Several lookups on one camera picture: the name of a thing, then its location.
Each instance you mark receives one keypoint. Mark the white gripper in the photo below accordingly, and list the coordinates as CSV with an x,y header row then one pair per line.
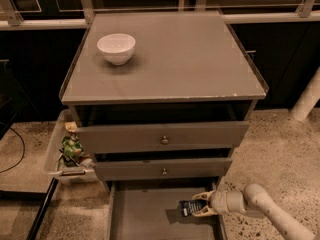
x,y
220,202

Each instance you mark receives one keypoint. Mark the dark blue rxbar wrapper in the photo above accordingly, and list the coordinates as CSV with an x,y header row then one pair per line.
x,y
188,208

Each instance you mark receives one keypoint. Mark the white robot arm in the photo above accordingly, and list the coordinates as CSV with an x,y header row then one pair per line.
x,y
275,174

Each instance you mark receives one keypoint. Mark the brass middle drawer knob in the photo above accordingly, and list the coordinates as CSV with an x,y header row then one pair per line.
x,y
164,172

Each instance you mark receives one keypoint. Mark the brass drawer knob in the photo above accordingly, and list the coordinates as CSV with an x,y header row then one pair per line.
x,y
165,140
164,172

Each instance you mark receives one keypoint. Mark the grey bottom drawer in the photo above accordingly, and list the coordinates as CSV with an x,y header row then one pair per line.
x,y
149,210

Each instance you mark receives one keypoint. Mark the grey drawer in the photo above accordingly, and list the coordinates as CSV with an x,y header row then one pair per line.
x,y
149,210
152,169
147,137

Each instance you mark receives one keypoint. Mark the grey top drawer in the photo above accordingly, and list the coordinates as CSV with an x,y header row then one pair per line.
x,y
147,137

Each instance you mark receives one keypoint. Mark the brass top drawer knob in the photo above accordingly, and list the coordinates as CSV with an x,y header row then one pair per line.
x,y
165,140

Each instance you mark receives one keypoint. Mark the grey middle drawer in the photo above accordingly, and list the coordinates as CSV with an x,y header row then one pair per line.
x,y
152,169

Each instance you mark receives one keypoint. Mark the grey drawer cabinet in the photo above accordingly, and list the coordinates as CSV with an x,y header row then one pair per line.
x,y
187,67

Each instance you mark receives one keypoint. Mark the clear plastic bin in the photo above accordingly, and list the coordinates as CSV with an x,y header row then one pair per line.
x,y
54,165

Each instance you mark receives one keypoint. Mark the green snack bag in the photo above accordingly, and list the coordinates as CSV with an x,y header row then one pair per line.
x,y
71,146

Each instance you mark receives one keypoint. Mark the tan snack packet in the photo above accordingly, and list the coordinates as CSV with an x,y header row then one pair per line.
x,y
70,127

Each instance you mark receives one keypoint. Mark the white ceramic bowl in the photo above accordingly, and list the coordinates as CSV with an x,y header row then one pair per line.
x,y
117,48

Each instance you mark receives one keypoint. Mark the white metal railing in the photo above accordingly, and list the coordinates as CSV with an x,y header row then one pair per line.
x,y
63,14

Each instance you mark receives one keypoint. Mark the black floor rail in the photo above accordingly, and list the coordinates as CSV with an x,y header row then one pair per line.
x,y
42,210

